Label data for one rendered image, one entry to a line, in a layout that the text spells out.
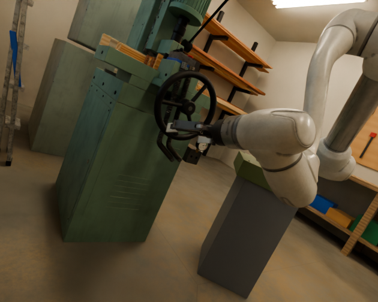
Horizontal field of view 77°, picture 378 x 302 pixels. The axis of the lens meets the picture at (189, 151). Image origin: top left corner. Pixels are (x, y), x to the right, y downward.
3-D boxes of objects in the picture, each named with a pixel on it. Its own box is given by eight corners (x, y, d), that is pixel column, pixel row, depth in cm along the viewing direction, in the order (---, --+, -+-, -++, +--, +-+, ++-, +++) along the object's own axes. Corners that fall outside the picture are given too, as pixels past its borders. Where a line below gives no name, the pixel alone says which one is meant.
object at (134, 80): (128, 82, 98) (131, 74, 98) (115, 76, 115) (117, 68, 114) (199, 114, 122) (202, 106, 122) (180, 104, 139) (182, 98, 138)
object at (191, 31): (181, 38, 137) (192, 12, 134) (174, 38, 144) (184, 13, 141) (192, 45, 142) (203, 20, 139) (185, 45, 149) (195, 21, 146)
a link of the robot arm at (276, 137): (227, 128, 55) (249, 169, 60) (290, 125, 43) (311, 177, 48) (250, 102, 60) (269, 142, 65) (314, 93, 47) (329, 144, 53)
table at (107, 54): (109, 63, 83) (115, 46, 82) (92, 56, 107) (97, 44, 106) (225, 117, 120) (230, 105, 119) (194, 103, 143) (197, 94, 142)
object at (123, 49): (113, 51, 105) (117, 42, 104) (112, 51, 107) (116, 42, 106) (212, 100, 143) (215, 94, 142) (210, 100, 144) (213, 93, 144)
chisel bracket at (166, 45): (166, 56, 114) (173, 39, 112) (155, 54, 125) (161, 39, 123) (178, 63, 118) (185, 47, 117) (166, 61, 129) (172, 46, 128)
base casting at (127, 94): (115, 101, 98) (123, 80, 97) (90, 80, 143) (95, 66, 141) (195, 130, 126) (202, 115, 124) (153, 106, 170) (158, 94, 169)
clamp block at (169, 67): (166, 81, 96) (174, 60, 95) (153, 76, 107) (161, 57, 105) (193, 94, 105) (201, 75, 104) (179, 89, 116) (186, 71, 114)
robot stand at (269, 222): (242, 265, 158) (285, 187, 147) (246, 299, 129) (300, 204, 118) (201, 245, 160) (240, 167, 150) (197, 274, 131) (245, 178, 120)
